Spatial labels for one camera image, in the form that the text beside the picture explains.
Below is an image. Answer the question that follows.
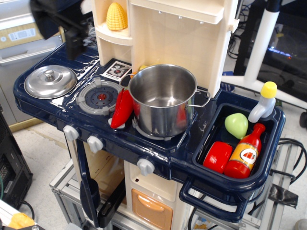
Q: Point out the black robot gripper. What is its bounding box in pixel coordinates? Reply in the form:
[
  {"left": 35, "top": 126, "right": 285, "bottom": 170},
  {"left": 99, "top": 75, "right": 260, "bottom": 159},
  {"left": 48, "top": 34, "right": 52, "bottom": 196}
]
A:
[{"left": 30, "top": 0, "right": 87, "bottom": 60}]

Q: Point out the stainless steel pot lid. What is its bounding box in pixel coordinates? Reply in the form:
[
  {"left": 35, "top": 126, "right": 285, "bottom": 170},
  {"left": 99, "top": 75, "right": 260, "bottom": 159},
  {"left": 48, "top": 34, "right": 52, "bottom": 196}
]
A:
[{"left": 24, "top": 65, "right": 77, "bottom": 99}]

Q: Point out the yellow toy corn cob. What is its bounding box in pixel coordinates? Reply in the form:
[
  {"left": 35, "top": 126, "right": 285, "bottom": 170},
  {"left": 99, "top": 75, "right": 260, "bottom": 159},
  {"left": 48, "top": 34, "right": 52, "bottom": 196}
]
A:
[{"left": 106, "top": 2, "right": 128, "bottom": 31}]

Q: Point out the toy dishwasher wooden cabinet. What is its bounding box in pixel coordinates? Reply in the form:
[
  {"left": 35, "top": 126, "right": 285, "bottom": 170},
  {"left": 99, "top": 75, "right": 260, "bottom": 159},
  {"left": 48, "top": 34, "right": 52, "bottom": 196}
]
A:
[{"left": 0, "top": 0, "right": 63, "bottom": 126}]

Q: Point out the grey toy stove burner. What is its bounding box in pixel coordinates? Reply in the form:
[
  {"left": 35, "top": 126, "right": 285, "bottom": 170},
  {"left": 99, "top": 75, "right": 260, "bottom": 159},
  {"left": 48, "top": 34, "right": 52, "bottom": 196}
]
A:
[{"left": 76, "top": 77, "right": 122, "bottom": 116}]

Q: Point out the red toy chili pepper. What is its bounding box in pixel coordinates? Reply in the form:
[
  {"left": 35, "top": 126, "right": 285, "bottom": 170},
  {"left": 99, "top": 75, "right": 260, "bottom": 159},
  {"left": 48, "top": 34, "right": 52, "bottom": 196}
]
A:
[{"left": 110, "top": 89, "right": 133, "bottom": 129}]

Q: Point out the grey stove knob left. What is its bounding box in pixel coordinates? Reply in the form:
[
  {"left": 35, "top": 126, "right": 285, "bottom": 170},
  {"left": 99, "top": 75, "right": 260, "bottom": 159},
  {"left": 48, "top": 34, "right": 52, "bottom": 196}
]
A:
[{"left": 63, "top": 125, "right": 79, "bottom": 141}]

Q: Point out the grey stove knob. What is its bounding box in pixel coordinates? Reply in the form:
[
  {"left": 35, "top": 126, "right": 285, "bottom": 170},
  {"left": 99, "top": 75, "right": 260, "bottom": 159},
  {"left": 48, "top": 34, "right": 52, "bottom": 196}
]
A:
[
  {"left": 137, "top": 158, "right": 155, "bottom": 176},
  {"left": 87, "top": 136, "right": 104, "bottom": 153},
  {"left": 63, "top": 125, "right": 79, "bottom": 141}
]

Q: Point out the grey stove knob middle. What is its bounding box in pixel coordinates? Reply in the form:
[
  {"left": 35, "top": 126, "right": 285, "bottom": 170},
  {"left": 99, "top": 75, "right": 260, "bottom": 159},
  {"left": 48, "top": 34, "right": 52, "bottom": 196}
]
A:
[{"left": 87, "top": 136, "right": 104, "bottom": 153}]

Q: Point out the cream toy kitchen tower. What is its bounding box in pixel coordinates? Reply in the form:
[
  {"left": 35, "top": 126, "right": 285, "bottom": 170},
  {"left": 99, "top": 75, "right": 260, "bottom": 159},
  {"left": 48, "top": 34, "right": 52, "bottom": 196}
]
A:
[{"left": 92, "top": 0, "right": 238, "bottom": 97}]

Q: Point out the grey stove knob right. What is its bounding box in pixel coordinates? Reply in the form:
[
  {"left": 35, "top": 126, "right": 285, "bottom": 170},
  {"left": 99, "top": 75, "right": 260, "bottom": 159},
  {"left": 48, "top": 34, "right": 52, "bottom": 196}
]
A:
[{"left": 137, "top": 158, "right": 155, "bottom": 176}]

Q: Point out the black computer case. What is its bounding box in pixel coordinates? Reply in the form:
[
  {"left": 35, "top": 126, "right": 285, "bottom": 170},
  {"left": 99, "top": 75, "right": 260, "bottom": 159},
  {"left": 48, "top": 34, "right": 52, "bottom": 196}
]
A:
[{"left": 0, "top": 115, "right": 33, "bottom": 209}]

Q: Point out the navy toy oven door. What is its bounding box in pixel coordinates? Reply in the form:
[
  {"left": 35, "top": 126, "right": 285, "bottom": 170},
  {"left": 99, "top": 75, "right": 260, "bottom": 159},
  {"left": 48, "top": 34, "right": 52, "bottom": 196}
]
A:
[{"left": 76, "top": 139, "right": 126, "bottom": 228}]

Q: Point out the orange toy drawer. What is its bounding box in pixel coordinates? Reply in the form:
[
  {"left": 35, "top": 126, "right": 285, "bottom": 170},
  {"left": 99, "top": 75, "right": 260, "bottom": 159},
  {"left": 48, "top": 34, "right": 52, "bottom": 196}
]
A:
[{"left": 131, "top": 189, "right": 173, "bottom": 230}]

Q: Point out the green toy pear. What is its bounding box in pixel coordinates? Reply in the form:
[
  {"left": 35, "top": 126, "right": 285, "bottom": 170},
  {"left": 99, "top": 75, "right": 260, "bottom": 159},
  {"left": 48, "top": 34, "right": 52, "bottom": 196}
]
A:
[{"left": 224, "top": 113, "right": 248, "bottom": 139}]

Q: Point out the red toy cheese wheel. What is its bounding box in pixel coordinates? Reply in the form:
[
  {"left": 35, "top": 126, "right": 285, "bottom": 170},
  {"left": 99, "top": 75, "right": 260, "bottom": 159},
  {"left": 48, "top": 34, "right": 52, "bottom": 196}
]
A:
[{"left": 202, "top": 141, "right": 233, "bottom": 173}]

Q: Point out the navy toy kitchen countertop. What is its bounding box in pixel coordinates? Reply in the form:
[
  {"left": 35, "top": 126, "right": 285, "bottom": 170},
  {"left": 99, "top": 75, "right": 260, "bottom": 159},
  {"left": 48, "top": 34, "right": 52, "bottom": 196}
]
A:
[{"left": 13, "top": 45, "right": 285, "bottom": 223}]

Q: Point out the grey toy faucet yellow cap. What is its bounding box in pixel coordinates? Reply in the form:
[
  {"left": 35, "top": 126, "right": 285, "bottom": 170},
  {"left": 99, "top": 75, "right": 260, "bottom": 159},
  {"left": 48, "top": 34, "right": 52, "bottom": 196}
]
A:
[{"left": 248, "top": 81, "right": 277, "bottom": 123}]

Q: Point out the red toy ketchup bottle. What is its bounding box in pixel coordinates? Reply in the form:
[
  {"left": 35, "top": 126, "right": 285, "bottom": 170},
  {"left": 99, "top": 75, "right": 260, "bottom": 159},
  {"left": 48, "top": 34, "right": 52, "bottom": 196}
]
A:
[{"left": 224, "top": 123, "right": 266, "bottom": 179}]

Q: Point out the white stand frame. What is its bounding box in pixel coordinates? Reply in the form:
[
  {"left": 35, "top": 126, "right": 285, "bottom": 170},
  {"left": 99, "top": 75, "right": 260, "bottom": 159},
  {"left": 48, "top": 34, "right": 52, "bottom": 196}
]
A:
[{"left": 222, "top": 0, "right": 307, "bottom": 109}]

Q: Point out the black cable right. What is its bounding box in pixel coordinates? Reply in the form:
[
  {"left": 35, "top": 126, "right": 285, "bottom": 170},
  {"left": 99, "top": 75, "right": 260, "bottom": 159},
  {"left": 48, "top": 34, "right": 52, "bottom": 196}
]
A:
[{"left": 271, "top": 138, "right": 307, "bottom": 185}]

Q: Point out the aluminium frame cart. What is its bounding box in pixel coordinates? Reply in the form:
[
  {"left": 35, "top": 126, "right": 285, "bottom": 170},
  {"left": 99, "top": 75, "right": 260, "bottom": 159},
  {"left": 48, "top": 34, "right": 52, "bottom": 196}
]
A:
[{"left": 49, "top": 136, "right": 303, "bottom": 230}]

